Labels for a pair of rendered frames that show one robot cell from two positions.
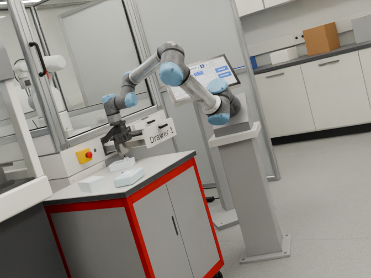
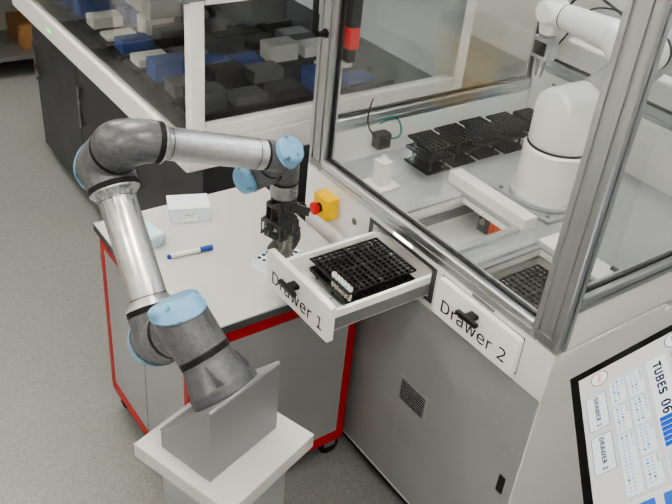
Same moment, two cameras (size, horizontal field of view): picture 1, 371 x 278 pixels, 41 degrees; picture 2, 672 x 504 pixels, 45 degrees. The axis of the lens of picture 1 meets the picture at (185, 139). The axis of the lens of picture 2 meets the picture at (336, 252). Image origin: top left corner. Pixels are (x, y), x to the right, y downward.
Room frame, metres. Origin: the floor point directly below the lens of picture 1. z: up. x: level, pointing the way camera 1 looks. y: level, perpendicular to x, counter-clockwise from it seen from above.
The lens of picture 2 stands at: (3.43, -1.42, 2.12)
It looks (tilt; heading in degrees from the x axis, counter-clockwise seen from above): 34 degrees down; 107
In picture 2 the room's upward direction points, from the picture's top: 6 degrees clockwise
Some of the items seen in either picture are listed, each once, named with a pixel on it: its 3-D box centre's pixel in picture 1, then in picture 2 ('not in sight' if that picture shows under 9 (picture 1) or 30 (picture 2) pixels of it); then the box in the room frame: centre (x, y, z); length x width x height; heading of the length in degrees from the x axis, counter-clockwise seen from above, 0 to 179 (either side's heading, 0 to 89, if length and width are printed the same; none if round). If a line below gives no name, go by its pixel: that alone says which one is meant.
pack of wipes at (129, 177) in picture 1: (129, 177); (137, 232); (2.29, 0.30, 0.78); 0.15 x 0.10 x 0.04; 159
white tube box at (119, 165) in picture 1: (122, 164); (277, 259); (2.71, 0.37, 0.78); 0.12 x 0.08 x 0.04; 73
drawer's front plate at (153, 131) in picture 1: (159, 132); (299, 293); (2.87, 0.13, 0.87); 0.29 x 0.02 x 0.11; 145
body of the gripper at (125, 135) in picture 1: (120, 132); (281, 216); (2.72, 0.34, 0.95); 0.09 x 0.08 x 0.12; 73
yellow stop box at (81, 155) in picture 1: (84, 155); (324, 205); (2.77, 0.57, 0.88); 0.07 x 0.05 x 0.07; 145
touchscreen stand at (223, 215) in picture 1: (220, 150); not in sight; (3.71, -0.23, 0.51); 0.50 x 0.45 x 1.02; 11
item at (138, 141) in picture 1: (133, 139); (364, 274); (2.99, 0.30, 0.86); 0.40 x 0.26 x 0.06; 55
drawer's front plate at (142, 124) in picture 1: (148, 127); (475, 324); (3.31, 0.22, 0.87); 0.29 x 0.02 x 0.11; 145
